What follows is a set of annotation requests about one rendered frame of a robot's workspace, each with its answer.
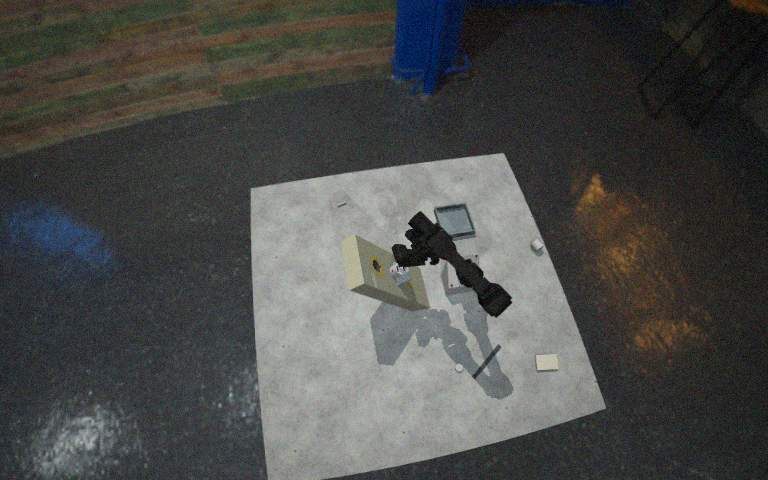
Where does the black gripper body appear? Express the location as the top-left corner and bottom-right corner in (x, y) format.
(392, 240), (440, 265)

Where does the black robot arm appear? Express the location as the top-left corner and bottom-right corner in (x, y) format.
(405, 211), (512, 318)

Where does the white round cartridge with two slots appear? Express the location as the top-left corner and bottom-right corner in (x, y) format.
(390, 264), (406, 278)

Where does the dark grey flat bar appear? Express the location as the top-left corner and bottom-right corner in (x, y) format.
(472, 344), (502, 379)

